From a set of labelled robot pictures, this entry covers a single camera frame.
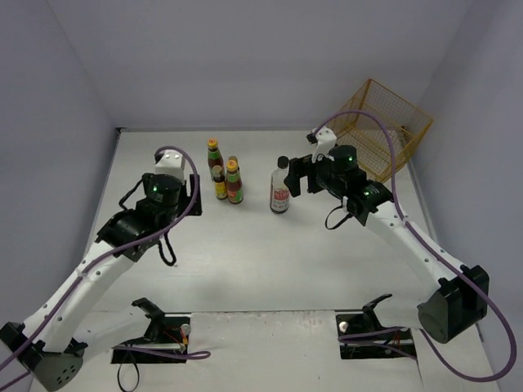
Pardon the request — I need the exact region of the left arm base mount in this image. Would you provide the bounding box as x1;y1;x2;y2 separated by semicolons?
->
110;314;191;365

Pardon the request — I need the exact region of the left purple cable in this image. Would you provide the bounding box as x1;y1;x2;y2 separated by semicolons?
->
0;145;201;385

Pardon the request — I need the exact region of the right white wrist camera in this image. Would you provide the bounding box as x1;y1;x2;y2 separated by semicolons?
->
306;126;337;163

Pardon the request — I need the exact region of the purple cable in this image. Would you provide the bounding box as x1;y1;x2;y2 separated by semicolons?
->
309;109;516;384
0;145;201;385

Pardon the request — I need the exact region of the thin black wire loop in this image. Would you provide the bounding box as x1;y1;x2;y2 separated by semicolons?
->
117;361;140;392

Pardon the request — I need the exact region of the yellow wire basket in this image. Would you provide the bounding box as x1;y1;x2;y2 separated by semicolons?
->
325;78;433;182

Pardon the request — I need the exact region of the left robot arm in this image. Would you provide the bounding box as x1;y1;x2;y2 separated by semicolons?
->
1;173;202;391

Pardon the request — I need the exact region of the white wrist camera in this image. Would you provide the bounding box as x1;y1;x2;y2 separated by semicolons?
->
306;126;337;163
154;149;186;183

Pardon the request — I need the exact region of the left black coiled cable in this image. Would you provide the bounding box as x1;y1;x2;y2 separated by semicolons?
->
157;232;177;266

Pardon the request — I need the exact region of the clear bottle black cap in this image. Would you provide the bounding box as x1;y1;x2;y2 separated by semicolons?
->
270;156;290;214

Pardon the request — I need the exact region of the green-label sauce bottle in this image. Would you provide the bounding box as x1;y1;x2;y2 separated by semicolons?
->
226;159;244;204
207;138;224;172

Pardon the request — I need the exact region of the small yellow-label brown bottle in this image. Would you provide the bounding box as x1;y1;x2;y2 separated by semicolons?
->
212;165;228;200

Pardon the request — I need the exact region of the right black coiled cable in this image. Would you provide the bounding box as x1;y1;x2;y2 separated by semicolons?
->
324;202;353;231

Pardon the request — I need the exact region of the black coiled cable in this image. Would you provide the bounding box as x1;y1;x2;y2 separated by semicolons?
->
157;232;177;266
324;202;353;231

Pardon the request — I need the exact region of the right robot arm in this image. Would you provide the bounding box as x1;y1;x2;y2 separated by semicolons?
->
284;145;489;344

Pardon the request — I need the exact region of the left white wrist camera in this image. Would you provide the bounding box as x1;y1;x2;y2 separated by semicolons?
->
154;149;186;183

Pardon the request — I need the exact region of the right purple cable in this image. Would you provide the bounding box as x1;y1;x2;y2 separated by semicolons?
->
309;109;516;384

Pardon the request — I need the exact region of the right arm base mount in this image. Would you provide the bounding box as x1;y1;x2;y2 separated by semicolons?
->
335;312;417;361

